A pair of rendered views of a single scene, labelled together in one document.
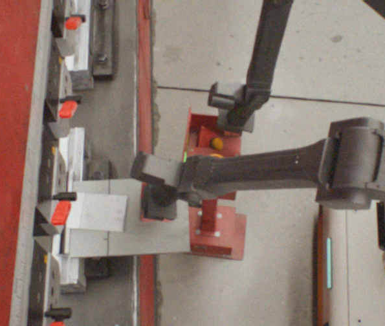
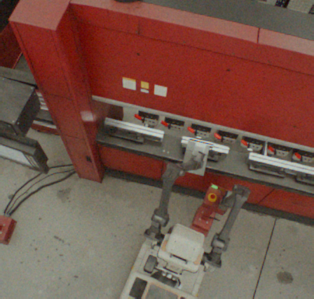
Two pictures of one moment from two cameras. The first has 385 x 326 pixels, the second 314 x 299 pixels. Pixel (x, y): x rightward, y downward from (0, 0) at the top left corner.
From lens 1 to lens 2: 186 cm
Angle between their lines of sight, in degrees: 38
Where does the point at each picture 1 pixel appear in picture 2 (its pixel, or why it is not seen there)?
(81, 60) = (252, 157)
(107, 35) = (265, 170)
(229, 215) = (206, 226)
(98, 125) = (232, 161)
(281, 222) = not seen: hidden behind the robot
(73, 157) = (218, 148)
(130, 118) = (232, 171)
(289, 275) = not seen: hidden behind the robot
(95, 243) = (190, 147)
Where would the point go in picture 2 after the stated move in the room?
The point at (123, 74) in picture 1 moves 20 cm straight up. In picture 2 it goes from (249, 173) to (257, 164)
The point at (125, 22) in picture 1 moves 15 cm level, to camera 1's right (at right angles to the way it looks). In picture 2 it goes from (272, 179) to (269, 196)
